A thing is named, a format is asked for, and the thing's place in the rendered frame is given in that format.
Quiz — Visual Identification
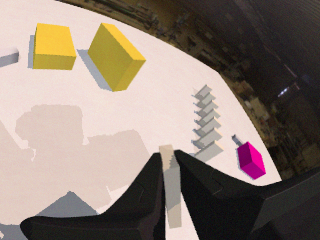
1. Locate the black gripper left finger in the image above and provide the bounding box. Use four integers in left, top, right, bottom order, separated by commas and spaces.
20, 152, 167, 240

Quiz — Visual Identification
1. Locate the magenta block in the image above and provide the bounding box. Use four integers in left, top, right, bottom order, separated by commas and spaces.
237, 141, 267, 180

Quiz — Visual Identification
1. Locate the yellow rectangular block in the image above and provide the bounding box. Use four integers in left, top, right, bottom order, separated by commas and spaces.
33, 23, 76, 71
88, 23, 147, 92

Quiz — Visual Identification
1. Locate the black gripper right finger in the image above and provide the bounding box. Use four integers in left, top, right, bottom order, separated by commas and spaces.
173, 149, 320, 240

